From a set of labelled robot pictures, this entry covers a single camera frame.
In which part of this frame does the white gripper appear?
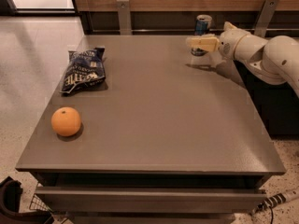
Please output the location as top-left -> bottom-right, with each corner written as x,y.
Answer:
186,21 -> 250,60

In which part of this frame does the blue silver redbull can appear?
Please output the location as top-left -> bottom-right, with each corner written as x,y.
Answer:
191,14 -> 213,57

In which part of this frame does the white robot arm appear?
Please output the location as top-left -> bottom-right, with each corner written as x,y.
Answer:
186,21 -> 299,96

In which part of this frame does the blue chip bag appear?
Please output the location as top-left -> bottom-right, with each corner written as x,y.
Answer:
61,47 -> 106,94

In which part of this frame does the grey drawer cabinet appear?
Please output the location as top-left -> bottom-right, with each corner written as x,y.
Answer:
17,35 -> 285,224

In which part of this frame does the orange fruit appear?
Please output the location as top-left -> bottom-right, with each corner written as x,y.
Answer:
51,107 -> 81,137

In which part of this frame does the dark brown curved object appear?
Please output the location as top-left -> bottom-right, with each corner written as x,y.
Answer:
0,176 -> 54,224

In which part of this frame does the right metal bracket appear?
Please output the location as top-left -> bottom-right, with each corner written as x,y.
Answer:
251,0 -> 280,37

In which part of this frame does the metal bracket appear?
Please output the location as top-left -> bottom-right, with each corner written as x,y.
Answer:
117,0 -> 133,35
251,0 -> 280,37

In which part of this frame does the left metal bracket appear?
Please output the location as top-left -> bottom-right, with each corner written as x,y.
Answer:
117,0 -> 133,35

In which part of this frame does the striped white cable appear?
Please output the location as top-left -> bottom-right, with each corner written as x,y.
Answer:
249,189 -> 299,216

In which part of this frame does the wire basket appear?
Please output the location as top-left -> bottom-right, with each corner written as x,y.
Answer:
29,194 -> 49,211

